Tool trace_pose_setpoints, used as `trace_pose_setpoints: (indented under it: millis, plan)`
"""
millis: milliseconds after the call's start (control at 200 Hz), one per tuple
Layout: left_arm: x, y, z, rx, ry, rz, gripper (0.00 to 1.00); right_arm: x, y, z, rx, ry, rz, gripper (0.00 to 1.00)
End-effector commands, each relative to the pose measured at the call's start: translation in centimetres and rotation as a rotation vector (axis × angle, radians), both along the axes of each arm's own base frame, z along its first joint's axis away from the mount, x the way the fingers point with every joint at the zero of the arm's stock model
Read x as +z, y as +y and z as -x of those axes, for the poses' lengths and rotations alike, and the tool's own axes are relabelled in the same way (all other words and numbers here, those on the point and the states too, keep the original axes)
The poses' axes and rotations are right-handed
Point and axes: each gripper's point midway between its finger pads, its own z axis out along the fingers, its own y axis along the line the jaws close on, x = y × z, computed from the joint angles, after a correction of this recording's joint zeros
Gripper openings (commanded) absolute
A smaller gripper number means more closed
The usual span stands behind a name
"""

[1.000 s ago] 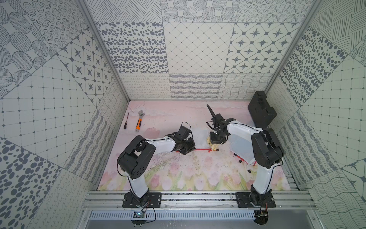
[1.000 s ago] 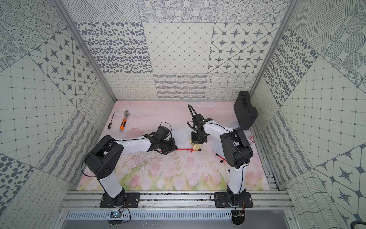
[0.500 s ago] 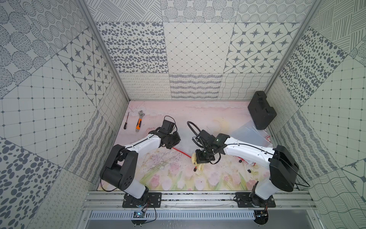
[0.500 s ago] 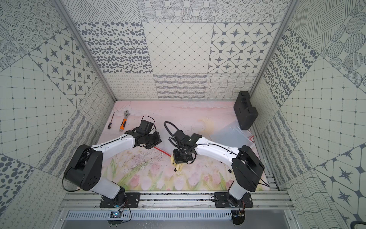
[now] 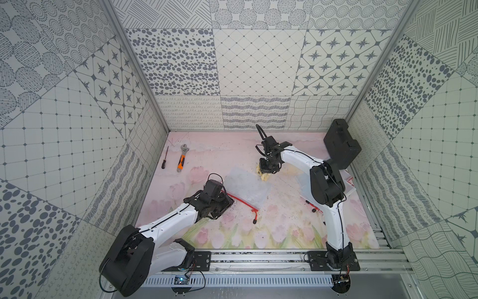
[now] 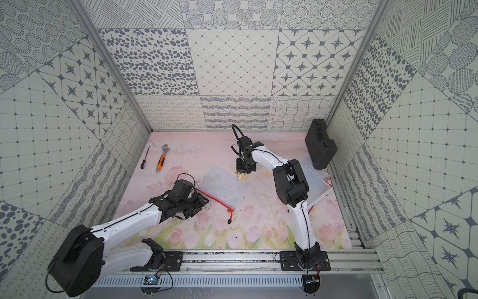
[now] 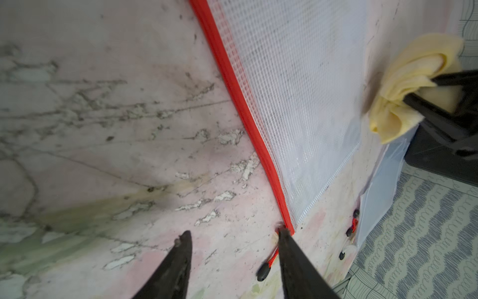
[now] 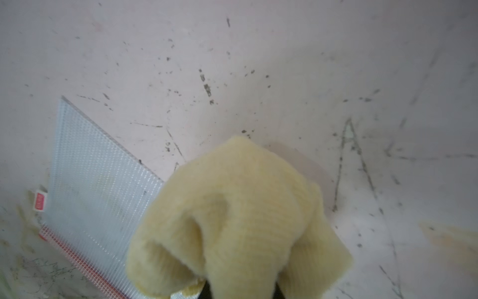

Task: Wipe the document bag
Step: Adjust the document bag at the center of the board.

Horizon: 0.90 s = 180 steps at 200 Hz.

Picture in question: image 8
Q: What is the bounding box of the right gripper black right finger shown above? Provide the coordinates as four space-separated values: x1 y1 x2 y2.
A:
273 284 285 299

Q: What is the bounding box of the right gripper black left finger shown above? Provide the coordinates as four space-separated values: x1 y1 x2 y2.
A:
197 284 211 299

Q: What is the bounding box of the yellow microfiber cloth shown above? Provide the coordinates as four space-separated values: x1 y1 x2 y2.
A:
126 137 353 299

